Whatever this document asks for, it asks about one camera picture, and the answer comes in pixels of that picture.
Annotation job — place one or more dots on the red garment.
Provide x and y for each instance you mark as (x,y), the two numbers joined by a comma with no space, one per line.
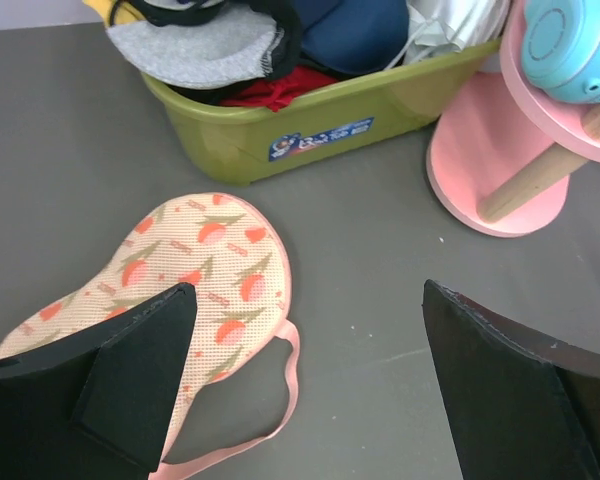
(279,94)

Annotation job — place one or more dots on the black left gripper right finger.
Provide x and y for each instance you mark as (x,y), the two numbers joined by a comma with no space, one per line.
(521,404)

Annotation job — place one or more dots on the teal headphones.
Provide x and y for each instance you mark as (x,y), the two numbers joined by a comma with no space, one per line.
(560,51)

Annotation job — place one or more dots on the yellow garment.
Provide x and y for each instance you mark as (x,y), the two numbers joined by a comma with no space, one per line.
(124,14)

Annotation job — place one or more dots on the green plastic bin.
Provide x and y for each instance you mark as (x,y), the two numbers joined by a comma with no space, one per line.
(239,146)

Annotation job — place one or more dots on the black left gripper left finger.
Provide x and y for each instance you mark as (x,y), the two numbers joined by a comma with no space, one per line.
(97,404)

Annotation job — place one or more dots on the navy blue bra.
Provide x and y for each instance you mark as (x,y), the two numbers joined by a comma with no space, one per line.
(353,37)

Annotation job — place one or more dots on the pink wooden shelf stand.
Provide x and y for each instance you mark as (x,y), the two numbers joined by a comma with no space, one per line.
(502,154)

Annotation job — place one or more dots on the floral mesh laundry bag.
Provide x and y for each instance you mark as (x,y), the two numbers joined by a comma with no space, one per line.
(238,265)

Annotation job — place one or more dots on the white garment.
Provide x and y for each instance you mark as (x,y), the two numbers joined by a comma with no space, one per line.
(440,27)

